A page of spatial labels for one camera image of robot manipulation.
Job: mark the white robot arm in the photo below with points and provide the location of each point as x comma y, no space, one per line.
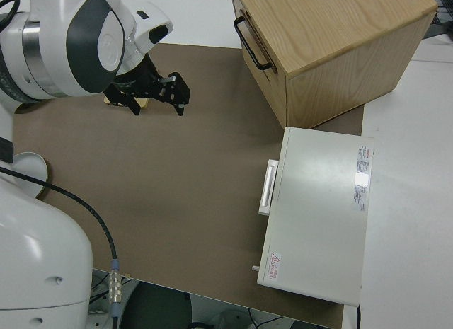
95,42

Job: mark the small wooden block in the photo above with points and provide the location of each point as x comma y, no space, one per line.
143,103

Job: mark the brown table mat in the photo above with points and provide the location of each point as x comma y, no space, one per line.
184,187

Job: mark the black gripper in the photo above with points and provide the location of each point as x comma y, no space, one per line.
178,90

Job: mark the light wooden cabinet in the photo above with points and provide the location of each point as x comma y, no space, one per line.
336,32

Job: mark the gray plate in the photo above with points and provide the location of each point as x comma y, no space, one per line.
30,165

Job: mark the cream toaster oven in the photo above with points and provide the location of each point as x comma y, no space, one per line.
318,216

